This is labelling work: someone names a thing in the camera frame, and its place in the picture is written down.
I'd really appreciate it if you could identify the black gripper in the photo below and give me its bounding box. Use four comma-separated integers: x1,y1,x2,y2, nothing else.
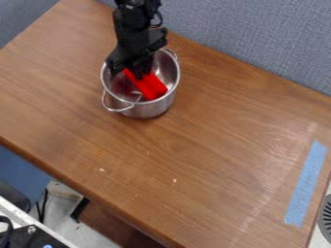
105,8,166,79

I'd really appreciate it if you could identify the red block object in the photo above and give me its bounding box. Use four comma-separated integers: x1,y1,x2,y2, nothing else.
124,69,168,101

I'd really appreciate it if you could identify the metal pot with handles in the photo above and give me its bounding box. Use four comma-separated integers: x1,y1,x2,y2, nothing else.
101,48,181,119

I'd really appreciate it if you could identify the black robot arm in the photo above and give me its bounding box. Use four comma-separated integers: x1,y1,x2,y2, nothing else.
103,0,168,79

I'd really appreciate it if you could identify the grey round object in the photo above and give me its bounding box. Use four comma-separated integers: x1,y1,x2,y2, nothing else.
317,194,331,244

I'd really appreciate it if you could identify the black table leg foot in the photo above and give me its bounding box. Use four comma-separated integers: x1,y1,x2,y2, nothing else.
69,198,89,223

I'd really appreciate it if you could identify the black chair base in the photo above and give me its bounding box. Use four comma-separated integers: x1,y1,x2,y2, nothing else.
0,181,30,212

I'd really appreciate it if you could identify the blue tape strip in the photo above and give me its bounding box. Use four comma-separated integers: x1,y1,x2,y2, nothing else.
284,140,328,228

